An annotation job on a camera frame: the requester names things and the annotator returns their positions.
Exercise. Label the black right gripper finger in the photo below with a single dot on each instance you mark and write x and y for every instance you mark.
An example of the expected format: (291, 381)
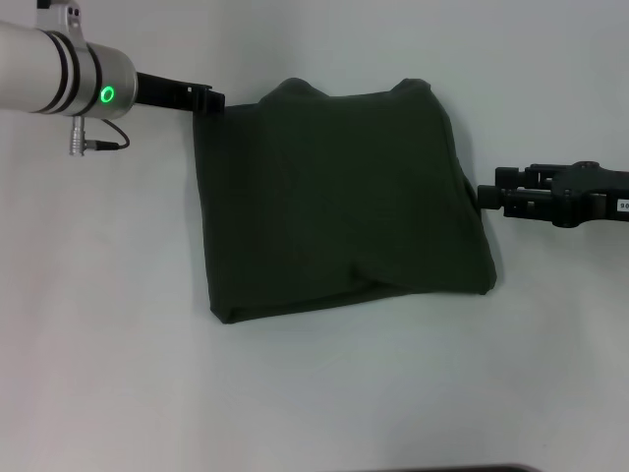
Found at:
(516, 201)
(521, 177)

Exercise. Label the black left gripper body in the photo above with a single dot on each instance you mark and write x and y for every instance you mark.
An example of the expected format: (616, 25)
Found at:
(167, 93)

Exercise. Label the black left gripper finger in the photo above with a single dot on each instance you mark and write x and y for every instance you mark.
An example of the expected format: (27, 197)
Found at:
(210, 100)

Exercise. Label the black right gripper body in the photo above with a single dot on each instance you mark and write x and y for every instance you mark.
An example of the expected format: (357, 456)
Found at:
(589, 194)

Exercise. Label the dark green FREE t-shirt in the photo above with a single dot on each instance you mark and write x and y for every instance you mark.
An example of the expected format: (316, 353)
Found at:
(334, 196)

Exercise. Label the silver camera mount bracket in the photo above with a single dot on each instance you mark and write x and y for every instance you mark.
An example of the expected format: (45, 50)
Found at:
(59, 17)

